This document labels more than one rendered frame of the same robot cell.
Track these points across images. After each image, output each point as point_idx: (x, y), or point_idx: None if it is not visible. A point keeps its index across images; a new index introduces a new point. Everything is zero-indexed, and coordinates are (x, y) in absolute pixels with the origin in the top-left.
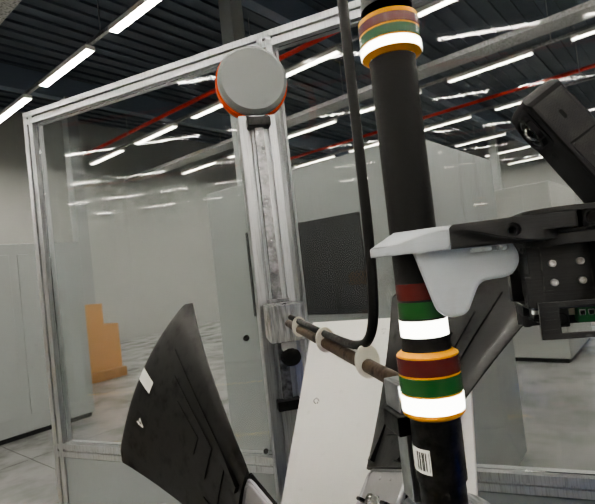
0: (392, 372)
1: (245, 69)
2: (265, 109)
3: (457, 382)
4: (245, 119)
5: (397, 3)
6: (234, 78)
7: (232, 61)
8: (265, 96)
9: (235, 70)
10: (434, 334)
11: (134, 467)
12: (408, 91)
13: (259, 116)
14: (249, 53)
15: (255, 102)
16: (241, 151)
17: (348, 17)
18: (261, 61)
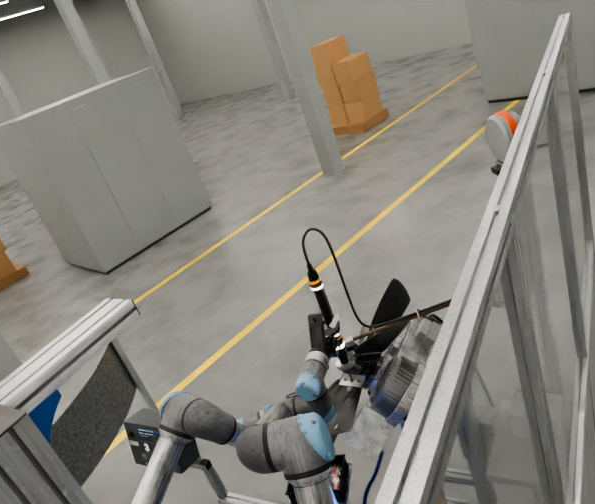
0: (355, 336)
1: (492, 133)
2: (503, 161)
3: None
4: (498, 163)
5: (316, 276)
6: (489, 137)
7: (487, 126)
8: (501, 154)
9: (489, 132)
10: None
11: (407, 306)
12: (315, 296)
13: (494, 169)
14: (492, 123)
15: (498, 155)
16: None
17: (334, 259)
18: (497, 130)
